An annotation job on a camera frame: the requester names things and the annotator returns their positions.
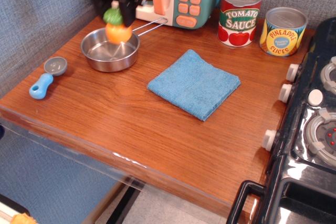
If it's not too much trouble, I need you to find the black toy stove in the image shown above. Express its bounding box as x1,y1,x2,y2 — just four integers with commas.
227,18,335,223

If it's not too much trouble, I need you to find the white stove knob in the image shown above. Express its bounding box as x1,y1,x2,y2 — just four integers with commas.
286,63,300,82
278,84,292,103
261,130,277,152

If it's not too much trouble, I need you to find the white stove knob middle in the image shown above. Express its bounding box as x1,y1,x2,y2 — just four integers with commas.
278,84,292,103

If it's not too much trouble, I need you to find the orange toy pineapple green top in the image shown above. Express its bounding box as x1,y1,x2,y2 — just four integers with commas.
103,1,132,44

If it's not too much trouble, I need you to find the white stove knob top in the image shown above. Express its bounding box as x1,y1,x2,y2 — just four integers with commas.
286,63,300,82

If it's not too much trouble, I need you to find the white stove knob bottom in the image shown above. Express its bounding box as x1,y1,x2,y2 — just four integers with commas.
261,130,277,152

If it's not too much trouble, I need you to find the orange black object bottom left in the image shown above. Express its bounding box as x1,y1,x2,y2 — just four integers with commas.
10,213,37,224

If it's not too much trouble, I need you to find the folded blue cloth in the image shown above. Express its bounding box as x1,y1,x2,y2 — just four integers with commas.
148,49,240,121

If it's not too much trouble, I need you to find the pineapple slices can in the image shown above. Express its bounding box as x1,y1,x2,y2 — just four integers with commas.
259,7,308,57

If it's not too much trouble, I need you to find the tomato sauce can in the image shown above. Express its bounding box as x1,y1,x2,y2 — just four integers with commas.
217,0,262,47

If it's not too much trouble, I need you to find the blue grey measuring scoop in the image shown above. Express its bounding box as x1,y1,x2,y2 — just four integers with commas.
29,57,68,100

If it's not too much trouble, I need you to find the small steel pot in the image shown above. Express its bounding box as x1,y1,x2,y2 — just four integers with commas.
80,17,168,72

